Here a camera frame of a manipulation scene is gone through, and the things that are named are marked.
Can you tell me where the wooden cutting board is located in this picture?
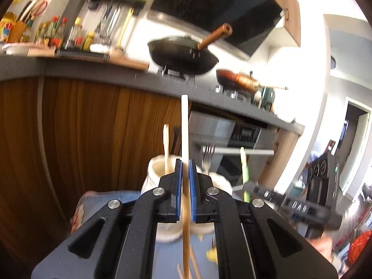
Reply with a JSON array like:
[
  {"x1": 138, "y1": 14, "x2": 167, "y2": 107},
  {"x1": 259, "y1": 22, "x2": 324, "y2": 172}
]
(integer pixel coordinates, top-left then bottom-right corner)
[{"x1": 27, "y1": 48, "x2": 149, "y2": 71}]

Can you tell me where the black wall spice shelf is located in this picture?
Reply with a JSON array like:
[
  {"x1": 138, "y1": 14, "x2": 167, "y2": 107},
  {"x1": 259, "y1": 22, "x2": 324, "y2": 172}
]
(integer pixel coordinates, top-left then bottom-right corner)
[{"x1": 90, "y1": 0, "x2": 146, "y2": 16}]

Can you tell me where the light blue patterned cloth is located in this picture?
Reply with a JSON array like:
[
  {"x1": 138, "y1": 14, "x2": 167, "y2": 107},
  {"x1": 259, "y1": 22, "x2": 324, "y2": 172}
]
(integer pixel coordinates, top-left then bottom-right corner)
[{"x1": 71, "y1": 191, "x2": 219, "y2": 278}]

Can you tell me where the white ceramic utensil holder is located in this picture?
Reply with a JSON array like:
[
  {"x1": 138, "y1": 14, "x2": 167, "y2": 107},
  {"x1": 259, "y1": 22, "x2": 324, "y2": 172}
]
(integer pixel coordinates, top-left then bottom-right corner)
[{"x1": 141, "y1": 155, "x2": 233, "y2": 242}]

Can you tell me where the person's right hand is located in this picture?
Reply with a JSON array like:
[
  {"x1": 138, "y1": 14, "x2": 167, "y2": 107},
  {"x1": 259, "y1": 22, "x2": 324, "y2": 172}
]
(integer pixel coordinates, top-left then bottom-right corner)
[{"x1": 307, "y1": 236, "x2": 333, "y2": 263}]

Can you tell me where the brown frying pan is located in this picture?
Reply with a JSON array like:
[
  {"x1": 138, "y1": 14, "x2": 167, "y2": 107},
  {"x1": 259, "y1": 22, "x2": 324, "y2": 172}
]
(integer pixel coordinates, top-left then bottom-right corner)
[{"x1": 216, "y1": 69, "x2": 288, "y2": 93}]

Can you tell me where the light wooden chopstick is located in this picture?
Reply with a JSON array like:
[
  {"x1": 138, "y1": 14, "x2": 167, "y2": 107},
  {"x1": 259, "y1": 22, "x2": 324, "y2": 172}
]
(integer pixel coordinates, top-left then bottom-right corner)
[{"x1": 181, "y1": 94, "x2": 191, "y2": 278}]

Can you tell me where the green kettle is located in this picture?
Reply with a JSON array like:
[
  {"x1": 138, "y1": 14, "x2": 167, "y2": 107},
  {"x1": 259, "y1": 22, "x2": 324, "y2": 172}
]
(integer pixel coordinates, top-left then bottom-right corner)
[{"x1": 261, "y1": 87, "x2": 276, "y2": 112}]

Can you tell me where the stainless built-in oven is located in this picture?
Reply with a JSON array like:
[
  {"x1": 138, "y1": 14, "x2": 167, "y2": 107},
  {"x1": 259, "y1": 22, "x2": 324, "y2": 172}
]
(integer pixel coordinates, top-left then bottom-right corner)
[{"x1": 189, "y1": 112, "x2": 276, "y2": 186}]

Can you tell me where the black range hood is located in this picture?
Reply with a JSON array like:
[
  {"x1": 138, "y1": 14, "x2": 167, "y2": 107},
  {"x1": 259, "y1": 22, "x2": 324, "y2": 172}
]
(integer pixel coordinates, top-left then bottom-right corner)
[{"x1": 148, "y1": 0, "x2": 284, "y2": 60}]

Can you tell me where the black wok wooden handle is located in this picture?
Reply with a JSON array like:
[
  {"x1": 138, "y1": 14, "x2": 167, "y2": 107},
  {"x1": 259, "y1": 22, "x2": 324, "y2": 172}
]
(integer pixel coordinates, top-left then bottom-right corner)
[{"x1": 148, "y1": 23, "x2": 233, "y2": 76}]

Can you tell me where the gold metal fork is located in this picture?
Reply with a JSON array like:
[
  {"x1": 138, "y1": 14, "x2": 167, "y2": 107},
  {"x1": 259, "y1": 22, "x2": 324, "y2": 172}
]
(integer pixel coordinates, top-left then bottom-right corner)
[{"x1": 201, "y1": 144, "x2": 216, "y2": 174}]

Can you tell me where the black tray on board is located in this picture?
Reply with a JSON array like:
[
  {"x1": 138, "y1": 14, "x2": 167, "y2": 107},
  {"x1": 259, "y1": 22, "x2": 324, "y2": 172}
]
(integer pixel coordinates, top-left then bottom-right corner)
[{"x1": 55, "y1": 49, "x2": 110, "y2": 62}]

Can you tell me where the orange knife block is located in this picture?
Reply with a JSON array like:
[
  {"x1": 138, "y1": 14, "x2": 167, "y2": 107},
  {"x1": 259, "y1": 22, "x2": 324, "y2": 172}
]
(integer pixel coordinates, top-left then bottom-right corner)
[{"x1": 8, "y1": 21, "x2": 27, "y2": 43}]

